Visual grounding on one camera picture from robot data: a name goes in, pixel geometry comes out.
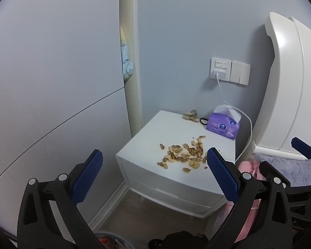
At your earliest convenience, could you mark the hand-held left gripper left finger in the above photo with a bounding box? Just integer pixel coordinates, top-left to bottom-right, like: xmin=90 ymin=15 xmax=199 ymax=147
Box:
xmin=17 ymin=149 xmax=104 ymax=249

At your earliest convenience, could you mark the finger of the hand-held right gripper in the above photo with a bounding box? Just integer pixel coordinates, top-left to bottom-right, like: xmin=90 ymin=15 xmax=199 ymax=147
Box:
xmin=259 ymin=161 xmax=311 ymax=231
xmin=291 ymin=137 xmax=311 ymax=187

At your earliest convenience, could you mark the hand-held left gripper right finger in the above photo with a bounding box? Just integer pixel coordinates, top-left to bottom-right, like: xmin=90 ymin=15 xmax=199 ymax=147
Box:
xmin=206 ymin=147 xmax=293 ymax=249

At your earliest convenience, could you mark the pile of peanut shells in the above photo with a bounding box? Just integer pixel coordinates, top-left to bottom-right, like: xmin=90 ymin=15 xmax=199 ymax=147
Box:
xmin=157 ymin=135 xmax=209 ymax=174

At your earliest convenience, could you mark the round grey trash bin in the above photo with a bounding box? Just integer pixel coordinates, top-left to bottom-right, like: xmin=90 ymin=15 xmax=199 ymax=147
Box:
xmin=95 ymin=232 xmax=135 ymax=249

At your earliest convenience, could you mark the purple patterned bedding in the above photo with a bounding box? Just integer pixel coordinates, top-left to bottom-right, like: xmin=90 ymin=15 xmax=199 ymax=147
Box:
xmin=254 ymin=153 xmax=311 ymax=187

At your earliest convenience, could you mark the pink blanket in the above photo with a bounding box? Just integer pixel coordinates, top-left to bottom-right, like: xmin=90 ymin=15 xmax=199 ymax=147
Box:
xmin=233 ymin=160 xmax=266 ymax=242

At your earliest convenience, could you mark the purple tissue pack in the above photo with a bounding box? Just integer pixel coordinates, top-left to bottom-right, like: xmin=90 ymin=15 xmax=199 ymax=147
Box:
xmin=206 ymin=104 xmax=241 ymax=140

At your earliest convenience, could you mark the white bed headboard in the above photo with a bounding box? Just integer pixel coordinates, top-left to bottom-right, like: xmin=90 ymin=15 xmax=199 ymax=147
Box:
xmin=253 ymin=12 xmax=311 ymax=159

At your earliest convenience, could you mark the beige hair claw clip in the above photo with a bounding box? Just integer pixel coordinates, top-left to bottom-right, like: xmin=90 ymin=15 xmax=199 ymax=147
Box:
xmin=182 ymin=110 xmax=200 ymax=122

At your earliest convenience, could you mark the white nightstand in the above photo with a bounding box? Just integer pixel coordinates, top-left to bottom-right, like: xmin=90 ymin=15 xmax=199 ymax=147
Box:
xmin=116 ymin=110 xmax=236 ymax=218

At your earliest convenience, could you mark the black cloth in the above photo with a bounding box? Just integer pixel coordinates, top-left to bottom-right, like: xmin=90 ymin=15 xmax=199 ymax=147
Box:
xmin=148 ymin=230 xmax=210 ymax=249

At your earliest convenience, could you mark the white charger plug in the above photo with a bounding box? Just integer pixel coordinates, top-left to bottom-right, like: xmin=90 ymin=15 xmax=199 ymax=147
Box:
xmin=213 ymin=68 xmax=228 ymax=79

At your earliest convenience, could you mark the grey wardrobe door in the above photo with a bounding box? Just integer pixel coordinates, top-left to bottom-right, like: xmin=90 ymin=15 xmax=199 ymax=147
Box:
xmin=0 ymin=0 xmax=127 ymax=213

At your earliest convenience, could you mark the light blue clothing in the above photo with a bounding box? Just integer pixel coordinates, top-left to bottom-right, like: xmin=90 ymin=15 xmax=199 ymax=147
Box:
xmin=120 ymin=26 xmax=134 ymax=81

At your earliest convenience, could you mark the white charging cable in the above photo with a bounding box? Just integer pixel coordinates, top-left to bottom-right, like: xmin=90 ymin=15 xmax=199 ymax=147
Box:
xmin=215 ymin=76 xmax=252 ymax=162

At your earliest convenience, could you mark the white wall switch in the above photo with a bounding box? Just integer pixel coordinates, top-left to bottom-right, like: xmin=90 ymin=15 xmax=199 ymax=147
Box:
xmin=230 ymin=60 xmax=251 ymax=86

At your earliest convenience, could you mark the white wall socket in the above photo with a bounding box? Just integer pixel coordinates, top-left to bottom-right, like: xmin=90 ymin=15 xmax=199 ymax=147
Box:
xmin=210 ymin=57 xmax=232 ymax=81

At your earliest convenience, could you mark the cream wardrobe frame post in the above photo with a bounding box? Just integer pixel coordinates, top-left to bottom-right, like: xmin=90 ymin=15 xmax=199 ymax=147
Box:
xmin=119 ymin=0 xmax=143 ymax=138

